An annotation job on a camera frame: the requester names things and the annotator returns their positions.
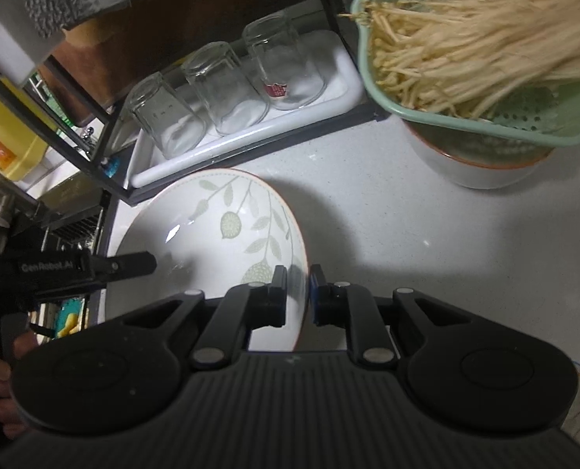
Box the white leaf pattern plate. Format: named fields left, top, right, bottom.
left=104, top=170, right=309, bottom=351

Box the person's hand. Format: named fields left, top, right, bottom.
left=0, top=358, right=28, bottom=440

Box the yellow bottle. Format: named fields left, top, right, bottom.
left=0, top=100, right=48, bottom=181

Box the clear drinking glass left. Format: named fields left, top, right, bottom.
left=126, top=72, right=206, bottom=160

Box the clear drinking glass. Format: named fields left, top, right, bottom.
left=181, top=41, right=269, bottom=136
left=126, top=72, right=206, bottom=160

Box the white bowl brown rim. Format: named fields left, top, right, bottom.
left=404, top=123, right=553, bottom=191

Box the clear drinking glass middle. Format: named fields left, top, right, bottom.
left=181, top=41, right=269, bottom=136

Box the clear glass red label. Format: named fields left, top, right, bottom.
left=242, top=12, right=326, bottom=111

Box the white drying tray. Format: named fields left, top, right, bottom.
left=126, top=30, right=364, bottom=188

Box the brown wooden board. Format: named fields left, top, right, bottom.
left=52, top=0, right=300, bottom=107

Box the enoki mushroom bunch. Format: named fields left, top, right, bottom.
left=349, top=0, right=580, bottom=120

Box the green plastic colander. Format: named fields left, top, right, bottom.
left=351, top=0, right=580, bottom=147

